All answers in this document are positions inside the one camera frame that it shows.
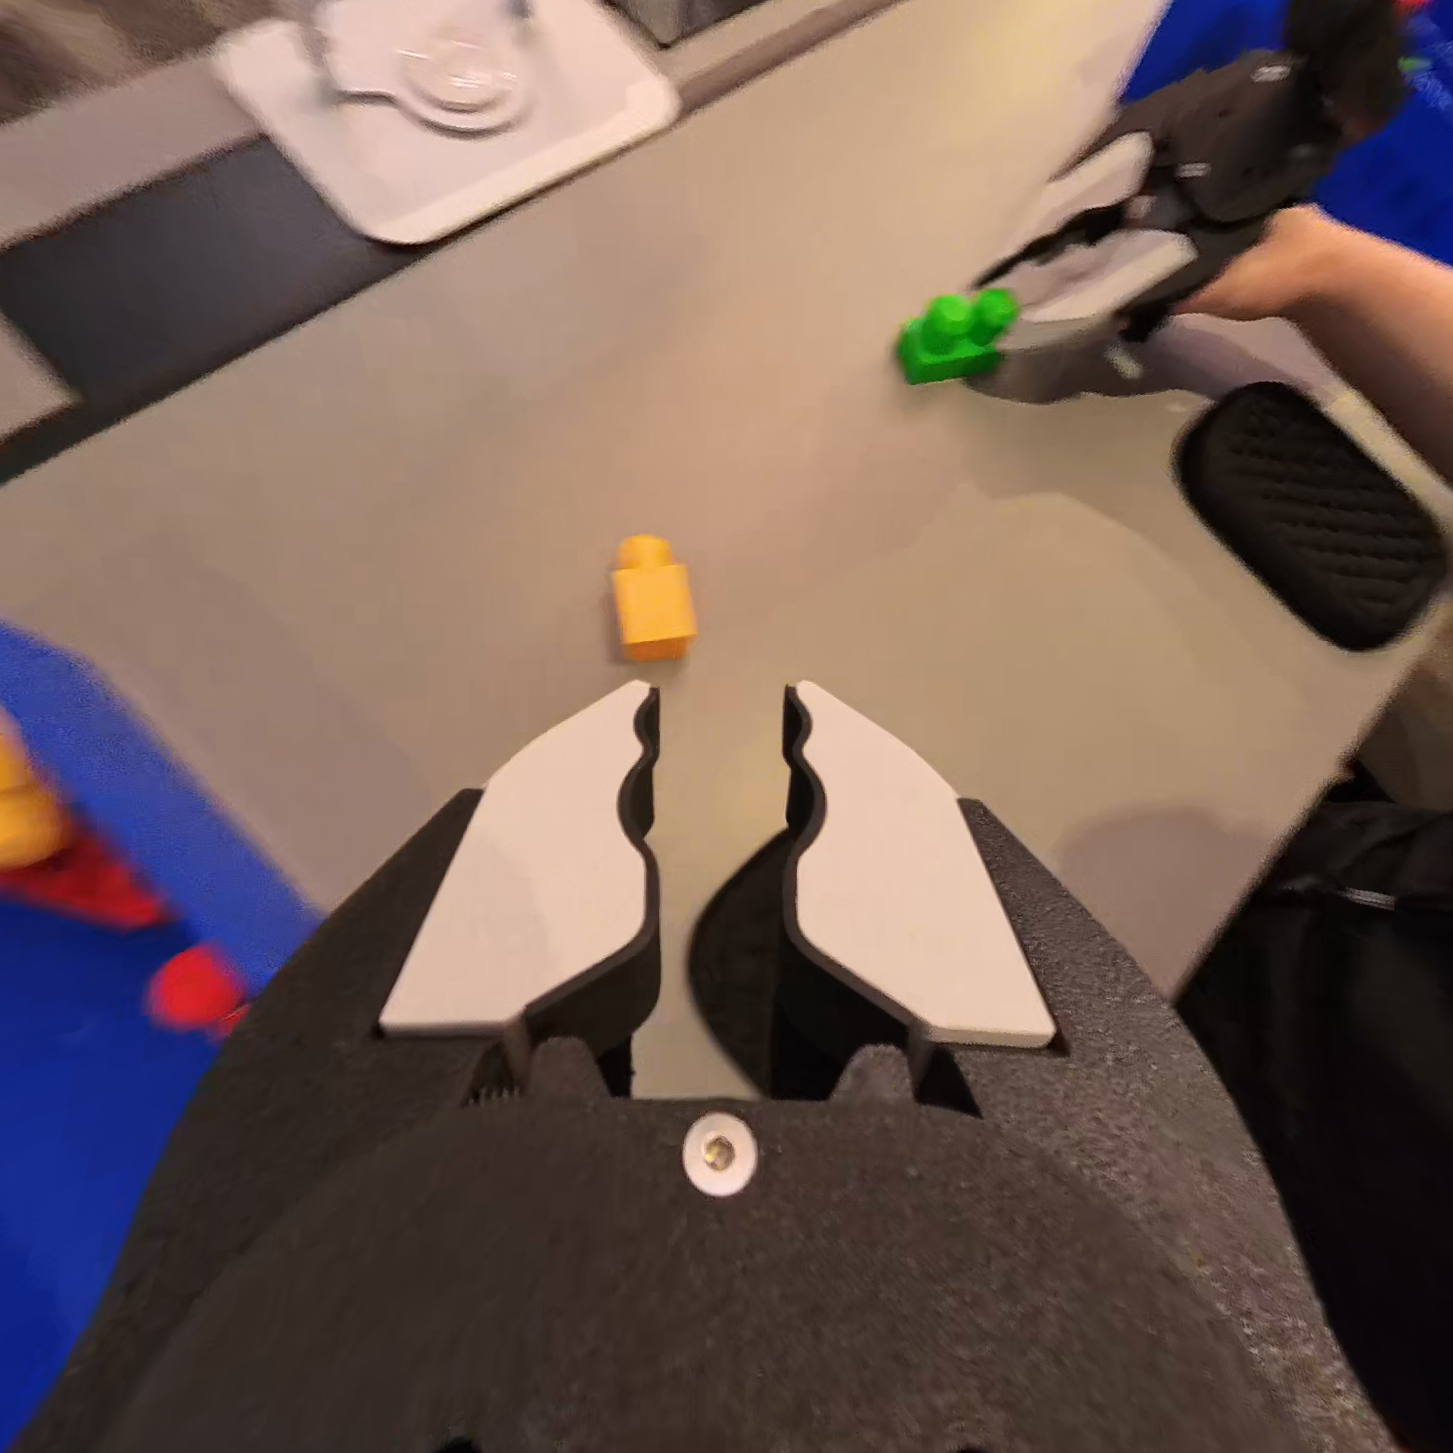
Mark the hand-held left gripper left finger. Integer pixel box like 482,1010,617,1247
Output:
376,678,662,1087

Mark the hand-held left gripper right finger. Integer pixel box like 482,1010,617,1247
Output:
779,678,1060,1087

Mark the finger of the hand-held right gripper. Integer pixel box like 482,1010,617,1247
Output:
1018,131,1155,247
978,229,1200,333

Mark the small green block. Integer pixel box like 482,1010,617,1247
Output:
895,288,1023,387

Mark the orange one-stud block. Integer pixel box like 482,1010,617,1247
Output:
608,534,698,665

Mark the blue plastic bin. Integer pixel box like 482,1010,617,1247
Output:
1117,0,1453,269
0,622,326,1446

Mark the grey desk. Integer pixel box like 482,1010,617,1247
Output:
0,0,1453,1105

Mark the black desk inlay panel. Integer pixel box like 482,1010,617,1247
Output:
0,136,435,484

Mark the person's right hand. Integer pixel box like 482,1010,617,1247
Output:
1182,204,1366,326

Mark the red block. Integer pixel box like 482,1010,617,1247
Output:
0,840,174,934
145,944,247,1036

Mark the person's black jacket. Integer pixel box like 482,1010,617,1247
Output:
1174,783,1453,1453

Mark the yellow block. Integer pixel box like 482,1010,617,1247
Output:
0,712,74,875

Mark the white document stand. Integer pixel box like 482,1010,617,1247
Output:
214,0,681,247

